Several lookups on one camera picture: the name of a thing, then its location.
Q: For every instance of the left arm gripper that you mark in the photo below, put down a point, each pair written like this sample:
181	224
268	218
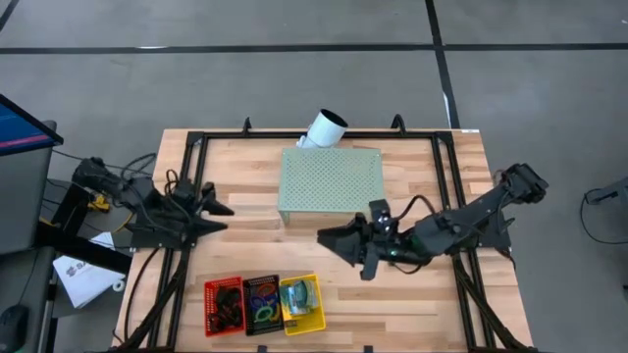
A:
186	208

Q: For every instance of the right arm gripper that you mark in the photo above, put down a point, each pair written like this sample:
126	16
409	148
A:
392	245

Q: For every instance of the yellow slotted plastic basket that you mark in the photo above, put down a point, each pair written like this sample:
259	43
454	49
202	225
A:
309	326

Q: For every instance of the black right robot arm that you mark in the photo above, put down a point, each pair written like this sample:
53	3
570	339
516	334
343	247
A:
466	216

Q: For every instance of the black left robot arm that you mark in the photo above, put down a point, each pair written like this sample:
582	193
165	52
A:
147	211

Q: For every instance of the black desk bar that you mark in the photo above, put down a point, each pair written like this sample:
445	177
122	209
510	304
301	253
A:
83	247

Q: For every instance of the grey desk cabinet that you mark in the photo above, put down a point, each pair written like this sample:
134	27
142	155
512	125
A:
24	196

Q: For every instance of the dark grey desk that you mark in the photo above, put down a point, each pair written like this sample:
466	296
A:
39	294

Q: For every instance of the red slotted plastic basket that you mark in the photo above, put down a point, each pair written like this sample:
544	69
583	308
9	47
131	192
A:
207	294

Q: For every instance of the small white paper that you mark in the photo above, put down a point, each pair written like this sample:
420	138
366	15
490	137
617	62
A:
103	241

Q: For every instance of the white tape roll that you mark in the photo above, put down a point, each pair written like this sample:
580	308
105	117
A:
114	285

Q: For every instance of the black slotted plastic basket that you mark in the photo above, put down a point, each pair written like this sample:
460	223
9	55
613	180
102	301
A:
265	327

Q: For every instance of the white cylindrical tube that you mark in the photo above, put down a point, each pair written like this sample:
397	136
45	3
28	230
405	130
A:
324	130

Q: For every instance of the white paper sheets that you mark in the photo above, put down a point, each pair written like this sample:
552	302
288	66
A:
83	282

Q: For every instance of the computer monitor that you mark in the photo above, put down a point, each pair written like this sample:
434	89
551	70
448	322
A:
19	130

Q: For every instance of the black computer mouse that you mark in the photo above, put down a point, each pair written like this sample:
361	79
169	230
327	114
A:
12	323

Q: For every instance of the grey floor stand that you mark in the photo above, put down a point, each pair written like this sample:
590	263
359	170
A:
618	188

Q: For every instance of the black aluminium table frame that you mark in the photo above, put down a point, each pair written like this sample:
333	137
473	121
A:
235	134

